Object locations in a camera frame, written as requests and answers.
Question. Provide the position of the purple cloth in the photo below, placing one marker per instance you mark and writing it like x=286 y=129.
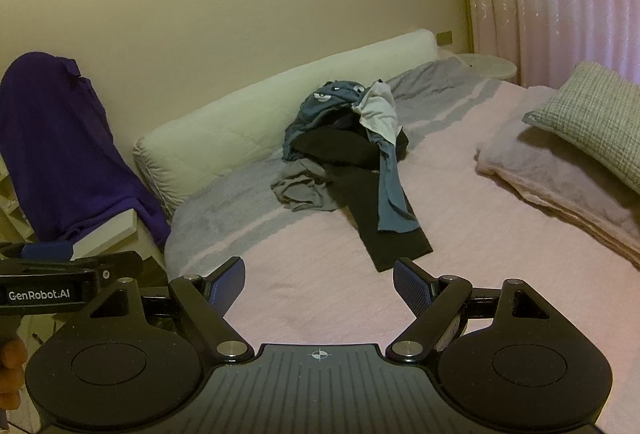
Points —
x=65 y=139

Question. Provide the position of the pink and grey bedspread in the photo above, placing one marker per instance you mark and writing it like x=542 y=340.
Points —
x=310 y=264

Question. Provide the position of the blue and white printed shirt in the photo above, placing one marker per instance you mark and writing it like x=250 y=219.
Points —
x=392 y=184

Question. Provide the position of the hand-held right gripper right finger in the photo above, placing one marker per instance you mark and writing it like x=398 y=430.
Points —
x=412 y=287

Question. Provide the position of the long white bolster pillow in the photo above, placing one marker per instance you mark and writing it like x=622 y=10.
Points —
x=280 y=94

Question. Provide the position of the black pants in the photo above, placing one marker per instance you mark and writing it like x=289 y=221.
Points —
x=370 y=209

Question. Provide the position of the wall socket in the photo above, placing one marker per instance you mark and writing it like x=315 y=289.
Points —
x=444 y=37

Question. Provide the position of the round white side table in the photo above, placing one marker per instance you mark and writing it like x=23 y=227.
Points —
x=492 y=64

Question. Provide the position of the grey garment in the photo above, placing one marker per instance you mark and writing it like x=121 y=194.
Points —
x=300 y=186

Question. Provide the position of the folded pink blanket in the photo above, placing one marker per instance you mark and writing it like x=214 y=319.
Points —
x=540 y=174

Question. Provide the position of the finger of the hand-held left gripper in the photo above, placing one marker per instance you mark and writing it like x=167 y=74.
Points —
x=45 y=249
x=107 y=261

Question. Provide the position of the person's left hand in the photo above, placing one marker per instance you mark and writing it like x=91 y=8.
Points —
x=10 y=366

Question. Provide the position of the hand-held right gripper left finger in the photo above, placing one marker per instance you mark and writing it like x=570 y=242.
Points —
x=228 y=285

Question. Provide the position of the grey checked pillow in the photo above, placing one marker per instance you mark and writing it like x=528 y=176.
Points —
x=595 y=109

